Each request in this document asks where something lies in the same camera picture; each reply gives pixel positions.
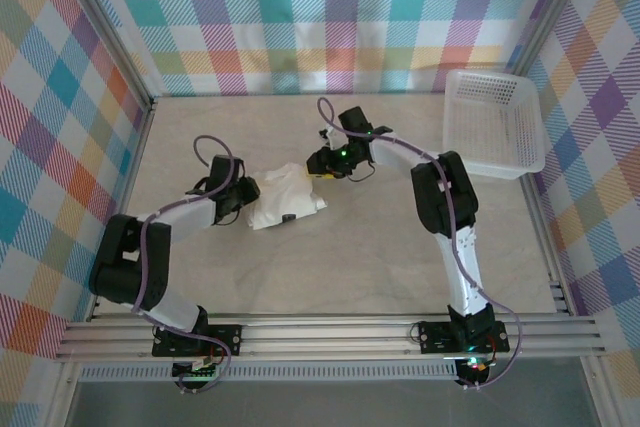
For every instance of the white t-shirt with black print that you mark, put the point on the white t-shirt with black print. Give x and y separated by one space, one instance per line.
285 197

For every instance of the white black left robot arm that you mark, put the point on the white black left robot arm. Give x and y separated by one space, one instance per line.
120 267

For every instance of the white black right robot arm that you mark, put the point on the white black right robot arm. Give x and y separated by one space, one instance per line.
445 197

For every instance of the white plastic mesh basket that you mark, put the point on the white plastic mesh basket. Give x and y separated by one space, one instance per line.
452 112

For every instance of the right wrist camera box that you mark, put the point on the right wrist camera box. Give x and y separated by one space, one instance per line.
326 136

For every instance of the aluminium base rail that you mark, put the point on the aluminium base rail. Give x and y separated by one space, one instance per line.
325 334

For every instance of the aluminium frame post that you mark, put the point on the aluminium frame post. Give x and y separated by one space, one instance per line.
547 12
107 22

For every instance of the aluminium frame leg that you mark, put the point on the aluminium frame leg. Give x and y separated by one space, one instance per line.
597 397
60 397

